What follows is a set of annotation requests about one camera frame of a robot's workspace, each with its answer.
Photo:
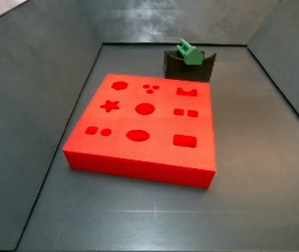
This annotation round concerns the green three prong object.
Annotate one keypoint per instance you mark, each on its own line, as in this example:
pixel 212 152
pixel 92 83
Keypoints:
pixel 190 52

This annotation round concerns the black curved fixture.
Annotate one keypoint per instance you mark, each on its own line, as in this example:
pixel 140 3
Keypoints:
pixel 178 70

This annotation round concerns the red shape sorter block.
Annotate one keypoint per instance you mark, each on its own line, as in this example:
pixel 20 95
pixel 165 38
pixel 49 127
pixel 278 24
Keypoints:
pixel 147 129

